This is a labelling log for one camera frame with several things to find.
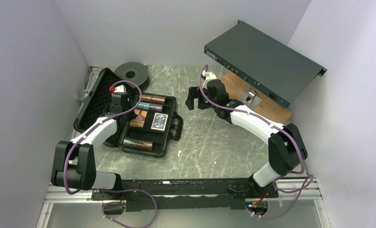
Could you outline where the blue white poker chip stack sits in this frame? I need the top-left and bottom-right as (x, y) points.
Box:
(137, 102), (150, 111)

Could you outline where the blue playing card deck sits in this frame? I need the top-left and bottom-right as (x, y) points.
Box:
(151, 113), (168, 131)

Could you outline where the purple poker chip stack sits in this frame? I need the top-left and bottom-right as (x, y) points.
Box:
(149, 104), (163, 112)

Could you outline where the red-brown poker chip stack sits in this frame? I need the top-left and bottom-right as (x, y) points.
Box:
(151, 95), (166, 105)

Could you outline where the black filament spool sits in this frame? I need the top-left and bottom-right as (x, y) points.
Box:
(114, 62), (150, 92)

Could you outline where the dark brown poker chip stack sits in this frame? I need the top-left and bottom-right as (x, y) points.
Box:
(137, 140), (154, 151)

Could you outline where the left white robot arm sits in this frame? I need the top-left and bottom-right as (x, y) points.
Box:
(51, 93), (141, 200)

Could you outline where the metal bracket stand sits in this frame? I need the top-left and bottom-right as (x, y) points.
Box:
(241, 91), (262, 110)

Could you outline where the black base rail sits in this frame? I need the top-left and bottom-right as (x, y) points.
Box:
(91, 178), (279, 212)

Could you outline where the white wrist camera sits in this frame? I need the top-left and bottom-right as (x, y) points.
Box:
(201, 71), (217, 81)
(109, 85), (127, 95)

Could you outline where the dark teal network switch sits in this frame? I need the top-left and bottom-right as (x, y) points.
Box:
(204, 20), (327, 108)

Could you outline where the red yellow card box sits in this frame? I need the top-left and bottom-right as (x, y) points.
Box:
(129, 109), (148, 128)

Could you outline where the black poker set case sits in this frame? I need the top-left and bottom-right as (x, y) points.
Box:
(73, 68), (183, 158)

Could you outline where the grey-green poker chip stack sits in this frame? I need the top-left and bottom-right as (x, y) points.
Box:
(122, 138), (139, 148)

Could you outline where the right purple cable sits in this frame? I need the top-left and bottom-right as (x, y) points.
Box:
(199, 65), (314, 220)

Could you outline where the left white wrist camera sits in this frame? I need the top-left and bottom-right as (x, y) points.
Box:
(109, 85), (127, 95)

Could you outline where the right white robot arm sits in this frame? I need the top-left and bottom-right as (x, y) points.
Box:
(185, 79), (308, 197)

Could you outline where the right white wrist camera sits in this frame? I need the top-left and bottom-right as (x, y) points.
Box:
(201, 71), (217, 81)

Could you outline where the wooden board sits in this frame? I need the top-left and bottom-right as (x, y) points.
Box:
(221, 72), (294, 124)

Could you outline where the copper poker chip stack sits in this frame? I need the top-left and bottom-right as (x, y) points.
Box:
(141, 94), (153, 103)

